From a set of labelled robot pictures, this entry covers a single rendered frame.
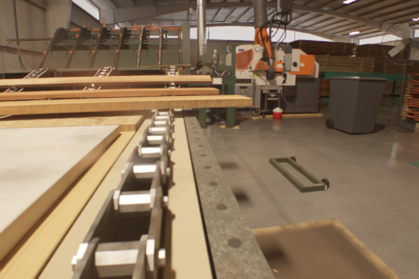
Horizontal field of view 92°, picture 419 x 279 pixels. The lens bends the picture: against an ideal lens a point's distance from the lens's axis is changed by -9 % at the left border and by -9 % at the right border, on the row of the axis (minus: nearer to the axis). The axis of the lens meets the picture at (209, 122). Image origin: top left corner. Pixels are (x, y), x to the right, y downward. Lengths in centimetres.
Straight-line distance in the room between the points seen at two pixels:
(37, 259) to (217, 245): 14
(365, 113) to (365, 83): 51
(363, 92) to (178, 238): 412
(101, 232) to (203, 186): 13
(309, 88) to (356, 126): 228
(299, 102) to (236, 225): 598
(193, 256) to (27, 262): 13
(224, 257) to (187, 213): 7
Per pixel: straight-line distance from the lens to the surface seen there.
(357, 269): 147
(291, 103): 607
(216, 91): 124
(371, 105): 442
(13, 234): 25
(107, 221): 20
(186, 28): 656
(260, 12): 611
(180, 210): 23
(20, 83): 219
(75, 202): 29
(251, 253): 19
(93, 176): 35
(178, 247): 19
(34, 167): 36
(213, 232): 20
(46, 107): 77
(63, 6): 1293
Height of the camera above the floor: 95
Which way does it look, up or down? 12 degrees down
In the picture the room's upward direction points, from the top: straight up
